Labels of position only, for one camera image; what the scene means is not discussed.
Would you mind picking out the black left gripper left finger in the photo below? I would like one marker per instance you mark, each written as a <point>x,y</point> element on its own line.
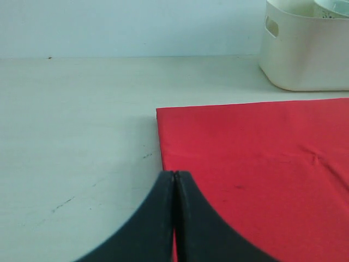
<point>148,234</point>

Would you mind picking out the red table cloth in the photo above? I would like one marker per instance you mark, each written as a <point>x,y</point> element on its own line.
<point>276,172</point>

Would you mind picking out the cream plastic tub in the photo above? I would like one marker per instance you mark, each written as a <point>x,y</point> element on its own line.
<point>300,52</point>

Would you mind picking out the pale green ceramic bowl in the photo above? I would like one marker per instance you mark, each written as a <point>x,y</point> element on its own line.
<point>331,9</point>

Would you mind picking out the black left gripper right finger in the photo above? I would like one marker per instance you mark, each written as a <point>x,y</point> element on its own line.
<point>200,234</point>

